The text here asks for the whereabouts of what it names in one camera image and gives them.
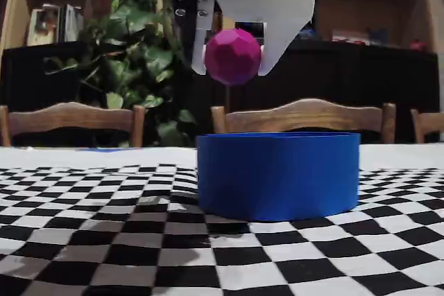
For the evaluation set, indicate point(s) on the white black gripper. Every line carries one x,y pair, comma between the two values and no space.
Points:
274,1

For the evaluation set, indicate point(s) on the pink faceted ball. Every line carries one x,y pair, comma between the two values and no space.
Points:
232,57

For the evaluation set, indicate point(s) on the blue round box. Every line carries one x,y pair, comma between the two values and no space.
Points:
277,178

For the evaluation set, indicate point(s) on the blue swirly painting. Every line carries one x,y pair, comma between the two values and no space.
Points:
307,33

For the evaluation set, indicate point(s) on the brown wooden chair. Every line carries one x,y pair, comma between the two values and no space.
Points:
69,117
430,122
305,115

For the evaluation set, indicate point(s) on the green leafy houseplant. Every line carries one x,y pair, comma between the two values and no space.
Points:
138,18

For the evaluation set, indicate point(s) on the red white flat stack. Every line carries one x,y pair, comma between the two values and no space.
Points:
348,37

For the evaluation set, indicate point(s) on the black cabinet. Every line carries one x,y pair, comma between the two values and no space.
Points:
347,77

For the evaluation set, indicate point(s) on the grey white books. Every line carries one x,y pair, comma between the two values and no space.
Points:
71,25

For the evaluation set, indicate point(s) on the blue tape strip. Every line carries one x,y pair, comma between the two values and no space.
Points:
116,150

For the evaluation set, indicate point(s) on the small red object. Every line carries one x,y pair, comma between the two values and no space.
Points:
417,45

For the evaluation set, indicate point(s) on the light wood bookshelf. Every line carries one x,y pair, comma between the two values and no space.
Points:
430,8

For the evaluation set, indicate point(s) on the illustrated cover book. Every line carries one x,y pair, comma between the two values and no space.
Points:
43,25

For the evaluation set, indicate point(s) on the black white checkerboard sheet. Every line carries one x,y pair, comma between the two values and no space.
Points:
69,185

